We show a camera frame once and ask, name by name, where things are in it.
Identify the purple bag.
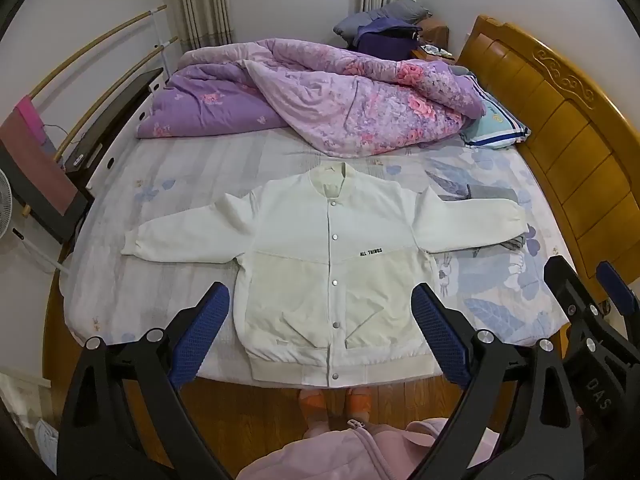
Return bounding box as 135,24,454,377
354,17,423,61

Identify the white plastic bag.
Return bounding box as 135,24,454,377
30,417,61,470

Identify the blue white striped pillow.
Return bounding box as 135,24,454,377
457,74,532,151

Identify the blue leaf printed bed sheet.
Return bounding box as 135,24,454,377
60,127,576,386

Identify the wooden pole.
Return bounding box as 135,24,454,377
30,4,168,101
54,36,179,161

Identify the black flat monitor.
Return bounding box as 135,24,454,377
64,67,165,171

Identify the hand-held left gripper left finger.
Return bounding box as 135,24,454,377
56,281,236,480

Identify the white snap-button jacket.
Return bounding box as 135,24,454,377
121,160,528,390

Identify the brown cabinet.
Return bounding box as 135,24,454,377
415,17,451,56

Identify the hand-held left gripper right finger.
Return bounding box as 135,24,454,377
407,282,586,480

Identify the grey pillow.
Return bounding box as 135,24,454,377
332,0,433,41

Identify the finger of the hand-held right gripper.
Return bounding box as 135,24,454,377
596,260,640,326
544,255,623,362

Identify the white standing fan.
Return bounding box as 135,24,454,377
0,167,13,241

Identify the purple floral quilt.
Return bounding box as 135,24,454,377
135,36,493,158

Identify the wooden bed headboard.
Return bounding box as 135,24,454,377
456,14,640,311

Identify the orange slipper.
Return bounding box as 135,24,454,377
298,389,328,428
345,387,373,421

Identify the wooden bed frame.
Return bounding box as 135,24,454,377
42,255,88,376

